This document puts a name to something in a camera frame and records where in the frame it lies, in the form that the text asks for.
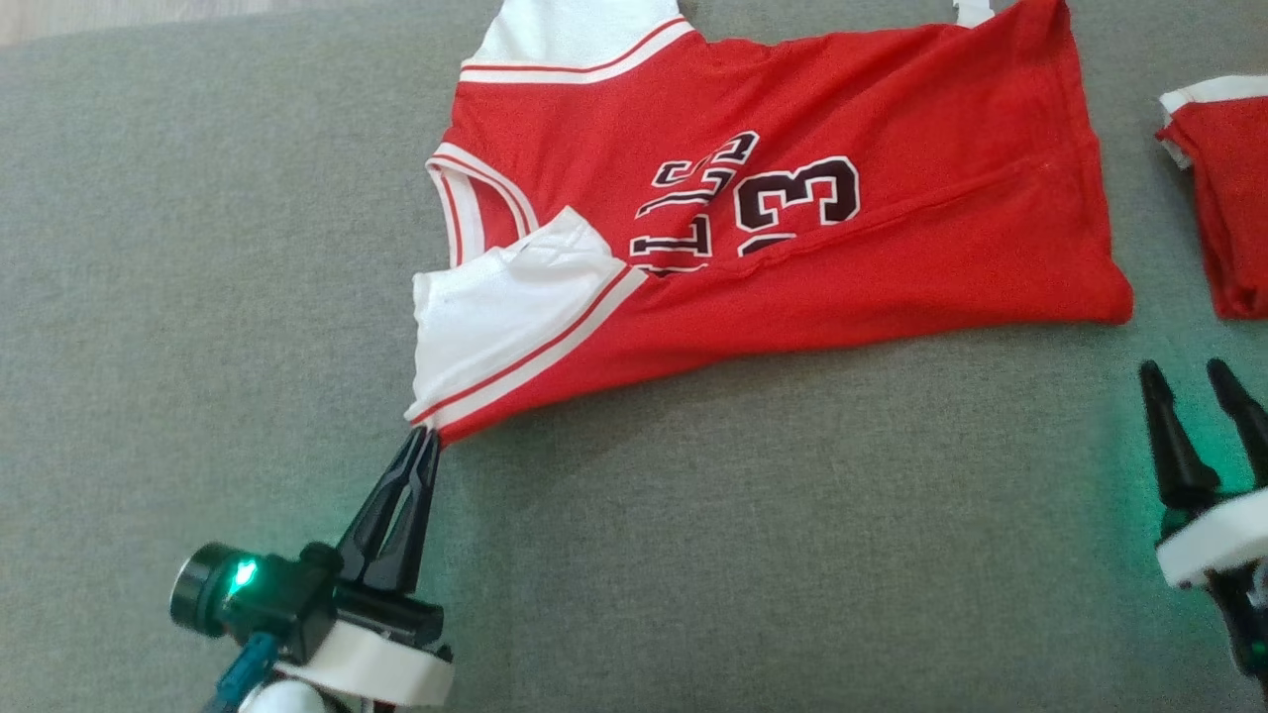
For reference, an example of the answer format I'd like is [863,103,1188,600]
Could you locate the red shorts with white stripe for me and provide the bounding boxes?
[1156,74,1268,321]

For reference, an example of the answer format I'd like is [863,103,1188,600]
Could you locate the red white basketball jersey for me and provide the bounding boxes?
[404,0,1136,447]

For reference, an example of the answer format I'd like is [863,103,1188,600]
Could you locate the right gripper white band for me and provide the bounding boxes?
[1138,357,1268,695]

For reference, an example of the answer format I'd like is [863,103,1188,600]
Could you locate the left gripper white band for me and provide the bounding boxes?
[276,427,458,707]

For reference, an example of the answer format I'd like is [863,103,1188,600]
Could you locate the left arm cable blue plug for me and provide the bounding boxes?
[202,633,284,713]

